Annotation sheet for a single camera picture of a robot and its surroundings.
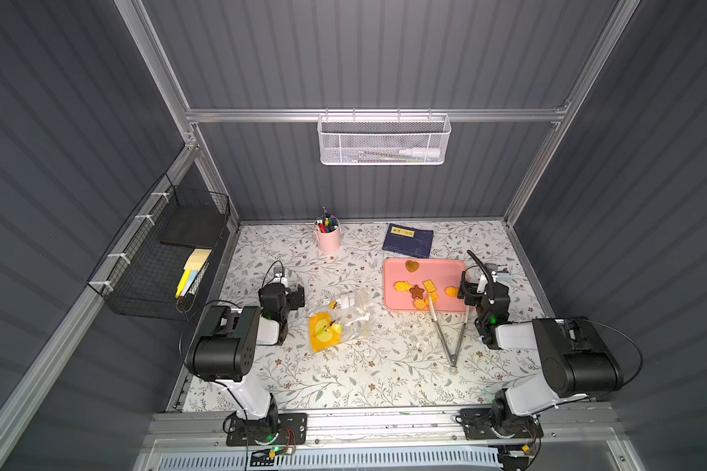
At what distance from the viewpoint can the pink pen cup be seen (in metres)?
1.05

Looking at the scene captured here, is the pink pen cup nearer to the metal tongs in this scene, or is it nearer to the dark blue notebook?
the dark blue notebook

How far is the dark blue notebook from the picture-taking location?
3.73 feet

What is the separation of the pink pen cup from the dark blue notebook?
183 millimetres
